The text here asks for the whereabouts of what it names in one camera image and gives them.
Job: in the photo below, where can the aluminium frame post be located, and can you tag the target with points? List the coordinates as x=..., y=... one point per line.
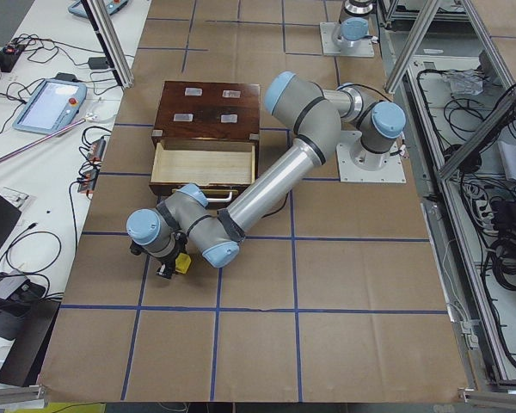
x=104, y=31

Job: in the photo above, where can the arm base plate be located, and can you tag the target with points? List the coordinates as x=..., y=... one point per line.
x=334, y=44
x=357, y=165

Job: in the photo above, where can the light wooden drawer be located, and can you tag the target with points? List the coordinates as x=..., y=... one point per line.
x=221, y=169

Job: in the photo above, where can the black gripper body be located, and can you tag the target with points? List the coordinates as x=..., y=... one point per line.
x=165, y=263

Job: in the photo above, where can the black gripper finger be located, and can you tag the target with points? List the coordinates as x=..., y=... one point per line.
x=166, y=268

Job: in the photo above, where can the dark wooden drawer cabinet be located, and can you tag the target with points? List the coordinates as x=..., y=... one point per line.
x=206, y=110

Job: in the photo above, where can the black power adapter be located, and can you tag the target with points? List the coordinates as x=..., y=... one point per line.
x=98, y=63

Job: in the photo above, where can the yellow block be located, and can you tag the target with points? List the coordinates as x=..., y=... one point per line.
x=182, y=263

